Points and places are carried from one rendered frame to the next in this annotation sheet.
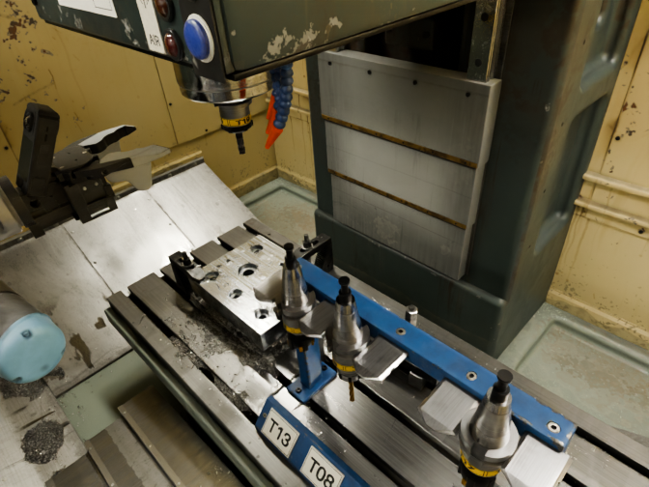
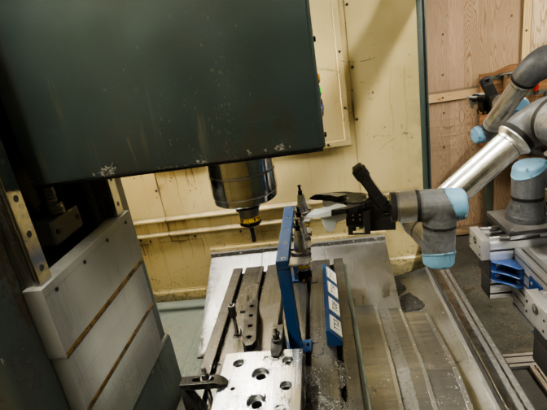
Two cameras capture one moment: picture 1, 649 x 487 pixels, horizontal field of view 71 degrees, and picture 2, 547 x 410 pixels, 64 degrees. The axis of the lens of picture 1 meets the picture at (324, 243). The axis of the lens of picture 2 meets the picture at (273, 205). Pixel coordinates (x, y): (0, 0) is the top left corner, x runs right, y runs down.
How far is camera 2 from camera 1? 1.65 m
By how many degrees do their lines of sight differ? 106
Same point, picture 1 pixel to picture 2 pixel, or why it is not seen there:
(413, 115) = (114, 263)
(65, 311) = not seen: outside the picture
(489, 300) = (167, 339)
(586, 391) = not seen: hidden behind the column
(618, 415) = (178, 344)
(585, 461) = (251, 279)
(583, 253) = not seen: hidden behind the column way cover
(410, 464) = (299, 303)
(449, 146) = (132, 262)
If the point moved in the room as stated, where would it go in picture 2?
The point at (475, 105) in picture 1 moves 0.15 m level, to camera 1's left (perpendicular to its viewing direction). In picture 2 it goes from (129, 225) to (151, 235)
